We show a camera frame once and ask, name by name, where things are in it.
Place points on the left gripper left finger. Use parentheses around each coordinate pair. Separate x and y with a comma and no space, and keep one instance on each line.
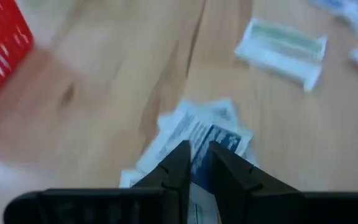
(176,171)

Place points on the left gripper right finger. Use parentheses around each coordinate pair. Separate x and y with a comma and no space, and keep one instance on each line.
(235,174)

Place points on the red plastic basket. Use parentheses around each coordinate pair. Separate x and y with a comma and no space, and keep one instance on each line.
(2,46)

